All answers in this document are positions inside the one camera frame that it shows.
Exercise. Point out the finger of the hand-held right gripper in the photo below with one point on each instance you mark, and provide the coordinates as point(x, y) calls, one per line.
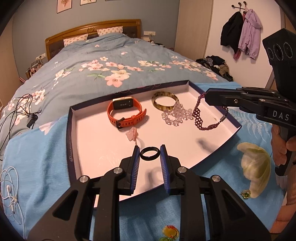
point(266, 93)
point(222, 97)

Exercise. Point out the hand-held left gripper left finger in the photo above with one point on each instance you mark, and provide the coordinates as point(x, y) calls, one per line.
point(135, 169)

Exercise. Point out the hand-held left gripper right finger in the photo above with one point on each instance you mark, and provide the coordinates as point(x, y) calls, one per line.
point(164, 169)

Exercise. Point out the pink flower hair clip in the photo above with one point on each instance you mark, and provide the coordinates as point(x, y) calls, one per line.
point(131, 134)

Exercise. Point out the dark blue shallow box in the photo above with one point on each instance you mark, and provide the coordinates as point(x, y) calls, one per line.
point(97, 143)

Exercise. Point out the orange smart watch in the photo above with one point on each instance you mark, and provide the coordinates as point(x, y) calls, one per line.
point(111, 113)

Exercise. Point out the mottled brown bangle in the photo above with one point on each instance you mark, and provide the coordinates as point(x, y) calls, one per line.
point(153, 102)

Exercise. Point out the person's right forearm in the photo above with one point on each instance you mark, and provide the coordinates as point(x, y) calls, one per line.
point(288, 215)

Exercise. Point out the person's right hand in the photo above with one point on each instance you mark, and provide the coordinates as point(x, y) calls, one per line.
point(276, 146)

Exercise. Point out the dark clothes pile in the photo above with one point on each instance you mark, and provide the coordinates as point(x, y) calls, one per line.
point(215, 66)

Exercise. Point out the lilac jacket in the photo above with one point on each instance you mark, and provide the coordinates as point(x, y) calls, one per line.
point(251, 34)

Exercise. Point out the black jacket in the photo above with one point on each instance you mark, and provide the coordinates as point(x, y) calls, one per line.
point(231, 32)

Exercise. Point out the beige wardrobe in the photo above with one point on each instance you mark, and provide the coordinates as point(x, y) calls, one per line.
point(193, 27)

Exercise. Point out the bright blue flower blanket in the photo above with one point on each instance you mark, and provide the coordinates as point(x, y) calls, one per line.
point(46, 162)

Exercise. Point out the black power adapter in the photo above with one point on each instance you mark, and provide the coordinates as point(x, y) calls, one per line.
point(32, 121)

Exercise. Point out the floral grey-blue duvet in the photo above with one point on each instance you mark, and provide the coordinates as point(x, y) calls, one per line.
point(92, 51)

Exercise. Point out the white earphones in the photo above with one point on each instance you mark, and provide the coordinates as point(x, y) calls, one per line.
point(9, 188)

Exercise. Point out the patterned white pillow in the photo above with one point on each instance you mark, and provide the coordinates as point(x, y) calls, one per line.
point(75, 39)
point(109, 30)

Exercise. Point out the wooden bed headboard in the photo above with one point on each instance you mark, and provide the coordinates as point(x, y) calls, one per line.
point(69, 31)

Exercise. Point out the white flower framed picture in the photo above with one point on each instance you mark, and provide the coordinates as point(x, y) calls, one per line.
point(87, 1)

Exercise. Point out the pink flower framed picture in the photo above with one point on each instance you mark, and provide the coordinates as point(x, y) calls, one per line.
point(64, 5)

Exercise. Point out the black wall coat rack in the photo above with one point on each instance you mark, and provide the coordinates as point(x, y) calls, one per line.
point(240, 5)

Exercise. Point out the white wall socket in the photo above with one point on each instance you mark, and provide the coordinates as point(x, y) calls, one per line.
point(149, 33)
point(41, 56)

